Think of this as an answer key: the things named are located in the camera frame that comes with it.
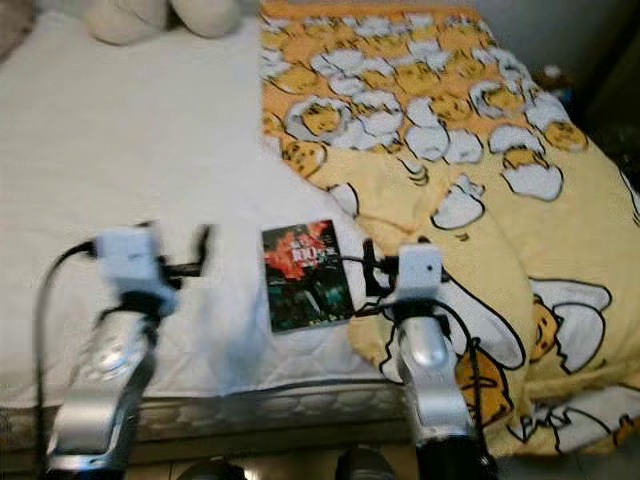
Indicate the dark red-green cover book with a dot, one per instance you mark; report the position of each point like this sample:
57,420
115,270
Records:
308,278

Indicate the yellow egg cartoon print blanket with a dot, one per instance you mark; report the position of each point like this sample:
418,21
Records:
460,120

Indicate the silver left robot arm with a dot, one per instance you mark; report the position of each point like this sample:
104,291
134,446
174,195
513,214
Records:
105,380

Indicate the white quilted mattress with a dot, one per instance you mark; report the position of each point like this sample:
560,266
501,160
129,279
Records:
120,140

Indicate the dark right robot foot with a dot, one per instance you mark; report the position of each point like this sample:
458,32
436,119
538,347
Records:
370,466

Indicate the dark robot foot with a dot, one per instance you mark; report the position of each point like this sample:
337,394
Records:
210,470
370,466

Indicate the dark left robot foot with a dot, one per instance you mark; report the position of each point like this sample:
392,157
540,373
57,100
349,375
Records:
210,470

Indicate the cream plush toy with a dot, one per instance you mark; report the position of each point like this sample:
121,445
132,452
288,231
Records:
160,16

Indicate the blue bottle with pale cap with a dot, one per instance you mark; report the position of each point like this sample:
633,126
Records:
554,78

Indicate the dark cabinet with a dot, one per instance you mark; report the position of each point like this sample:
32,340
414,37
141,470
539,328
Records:
610,80

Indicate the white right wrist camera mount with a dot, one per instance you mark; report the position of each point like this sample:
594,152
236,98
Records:
422,272

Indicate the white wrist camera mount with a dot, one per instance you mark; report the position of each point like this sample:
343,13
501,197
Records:
132,260
422,272

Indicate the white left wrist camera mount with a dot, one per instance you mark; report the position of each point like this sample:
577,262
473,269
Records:
132,260

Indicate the grey-beige bed frame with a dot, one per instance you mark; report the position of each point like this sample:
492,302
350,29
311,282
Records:
260,455

